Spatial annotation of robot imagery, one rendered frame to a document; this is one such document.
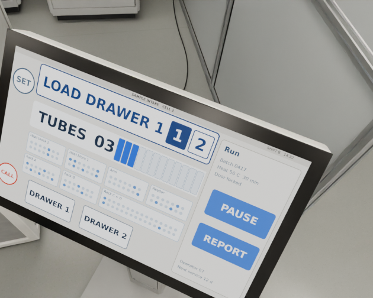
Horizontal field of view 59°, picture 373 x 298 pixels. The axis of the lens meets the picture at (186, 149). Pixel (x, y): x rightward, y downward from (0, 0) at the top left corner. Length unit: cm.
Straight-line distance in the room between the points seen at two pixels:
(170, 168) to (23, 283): 125
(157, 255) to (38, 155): 26
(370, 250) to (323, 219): 26
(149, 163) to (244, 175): 15
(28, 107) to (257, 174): 38
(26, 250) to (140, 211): 120
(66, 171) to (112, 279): 102
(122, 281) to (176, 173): 109
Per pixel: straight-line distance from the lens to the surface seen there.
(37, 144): 60
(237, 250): 53
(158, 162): 50
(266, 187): 49
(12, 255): 172
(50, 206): 63
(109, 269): 157
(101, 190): 56
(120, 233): 58
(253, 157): 47
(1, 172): 67
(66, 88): 55
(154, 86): 49
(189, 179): 50
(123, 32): 250
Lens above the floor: 155
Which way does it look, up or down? 57 degrees down
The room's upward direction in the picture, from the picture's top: 10 degrees clockwise
